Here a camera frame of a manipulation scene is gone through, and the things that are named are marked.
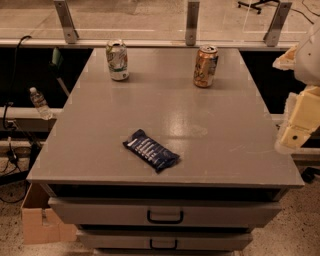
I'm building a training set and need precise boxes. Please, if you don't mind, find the black office chair base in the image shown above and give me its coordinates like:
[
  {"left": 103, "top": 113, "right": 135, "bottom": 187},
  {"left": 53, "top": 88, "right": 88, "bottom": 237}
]
[{"left": 237, "top": 0, "right": 280, "bottom": 15}]

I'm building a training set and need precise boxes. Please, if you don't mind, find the grey drawer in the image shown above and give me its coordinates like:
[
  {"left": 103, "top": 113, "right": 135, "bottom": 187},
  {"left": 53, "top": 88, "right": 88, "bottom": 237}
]
[
  {"left": 49, "top": 197, "right": 281, "bottom": 228},
  {"left": 77, "top": 230, "right": 252, "bottom": 251}
]

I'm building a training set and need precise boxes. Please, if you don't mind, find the left metal bracket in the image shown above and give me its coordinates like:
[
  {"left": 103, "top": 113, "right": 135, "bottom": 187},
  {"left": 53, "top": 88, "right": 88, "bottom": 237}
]
[{"left": 53, "top": 0, "right": 79, "bottom": 44}]

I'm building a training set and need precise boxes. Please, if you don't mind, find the grey lower drawer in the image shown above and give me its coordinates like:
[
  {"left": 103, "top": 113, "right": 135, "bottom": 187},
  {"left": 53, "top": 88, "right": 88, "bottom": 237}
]
[{"left": 77, "top": 230, "right": 252, "bottom": 251}]

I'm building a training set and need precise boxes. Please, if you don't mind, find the brown cardboard box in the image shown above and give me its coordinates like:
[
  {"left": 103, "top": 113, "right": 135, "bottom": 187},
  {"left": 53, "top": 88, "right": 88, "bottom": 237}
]
[{"left": 21, "top": 184, "right": 77, "bottom": 245}]

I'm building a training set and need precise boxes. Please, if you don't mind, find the clear plastic water bottle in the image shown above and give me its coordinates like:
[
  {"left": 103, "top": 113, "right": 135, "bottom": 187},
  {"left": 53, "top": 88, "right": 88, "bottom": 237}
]
[{"left": 29, "top": 87, "right": 53, "bottom": 120}]

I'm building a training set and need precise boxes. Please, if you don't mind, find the green white soda can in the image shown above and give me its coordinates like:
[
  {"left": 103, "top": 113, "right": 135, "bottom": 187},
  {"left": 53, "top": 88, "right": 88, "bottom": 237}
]
[{"left": 106, "top": 39, "right": 129, "bottom": 81}]

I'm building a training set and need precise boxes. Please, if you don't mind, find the grey drawer cabinet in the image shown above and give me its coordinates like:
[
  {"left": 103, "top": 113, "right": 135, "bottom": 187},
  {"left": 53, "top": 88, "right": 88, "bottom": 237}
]
[{"left": 29, "top": 48, "right": 303, "bottom": 256}]

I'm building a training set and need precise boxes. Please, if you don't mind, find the metal bracket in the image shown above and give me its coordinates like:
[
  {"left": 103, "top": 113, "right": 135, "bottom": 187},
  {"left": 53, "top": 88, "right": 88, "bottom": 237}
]
[
  {"left": 263, "top": 2, "right": 292, "bottom": 47},
  {"left": 53, "top": 0, "right": 79, "bottom": 44},
  {"left": 185, "top": 0, "right": 200, "bottom": 46}
]

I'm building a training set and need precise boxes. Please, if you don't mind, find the grey upper drawer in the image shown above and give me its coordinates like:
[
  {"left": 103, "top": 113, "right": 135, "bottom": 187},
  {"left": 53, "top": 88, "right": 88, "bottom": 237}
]
[{"left": 49, "top": 197, "right": 281, "bottom": 228}]

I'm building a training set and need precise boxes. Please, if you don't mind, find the blue rxbar blueberry wrapper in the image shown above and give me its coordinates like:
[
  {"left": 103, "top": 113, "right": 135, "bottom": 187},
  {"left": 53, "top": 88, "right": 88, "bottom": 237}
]
[{"left": 122, "top": 129, "right": 180, "bottom": 173}]

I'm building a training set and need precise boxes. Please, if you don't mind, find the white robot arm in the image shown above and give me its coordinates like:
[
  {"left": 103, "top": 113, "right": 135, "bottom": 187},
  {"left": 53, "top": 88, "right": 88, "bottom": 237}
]
[{"left": 272, "top": 21, "right": 320, "bottom": 154}]

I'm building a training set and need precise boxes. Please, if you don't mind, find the black cable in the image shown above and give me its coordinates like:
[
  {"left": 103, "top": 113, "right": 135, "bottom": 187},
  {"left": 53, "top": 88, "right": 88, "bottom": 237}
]
[{"left": 1, "top": 34, "right": 33, "bottom": 131}]

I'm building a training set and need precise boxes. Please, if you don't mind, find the right metal bracket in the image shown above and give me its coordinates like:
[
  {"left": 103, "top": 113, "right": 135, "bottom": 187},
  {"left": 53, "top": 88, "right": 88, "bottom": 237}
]
[{"left": 263, "top": 2, "right": 292, "bottom": 47}]

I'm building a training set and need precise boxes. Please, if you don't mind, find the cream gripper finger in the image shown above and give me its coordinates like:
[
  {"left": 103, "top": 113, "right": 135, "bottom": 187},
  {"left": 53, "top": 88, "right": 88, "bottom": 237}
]
[
  {"left": 274, "top": 85, "right": 320, "bottom": 154},
  {"left": 272, "top": 45, "right": 298, "bottom": 71}
]

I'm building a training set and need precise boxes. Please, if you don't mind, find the middle metal bracket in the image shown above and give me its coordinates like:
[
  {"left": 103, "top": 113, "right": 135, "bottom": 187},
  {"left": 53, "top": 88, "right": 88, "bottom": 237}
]
[{"left": 185, "top": 0, "right": 200, "bottom": 46}]

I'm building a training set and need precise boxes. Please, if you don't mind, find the green handled tool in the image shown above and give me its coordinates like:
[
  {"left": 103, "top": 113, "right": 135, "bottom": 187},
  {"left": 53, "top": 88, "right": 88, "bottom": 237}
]
[{"left": 49, "top": 47, "right": 70, "bottom": 96}]

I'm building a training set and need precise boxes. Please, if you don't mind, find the orange soda can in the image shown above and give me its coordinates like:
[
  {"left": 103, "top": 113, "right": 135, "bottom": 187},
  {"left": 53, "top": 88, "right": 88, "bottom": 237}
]
[{"left": 193, "top": 45, "right": 218, "bottom": 88}]

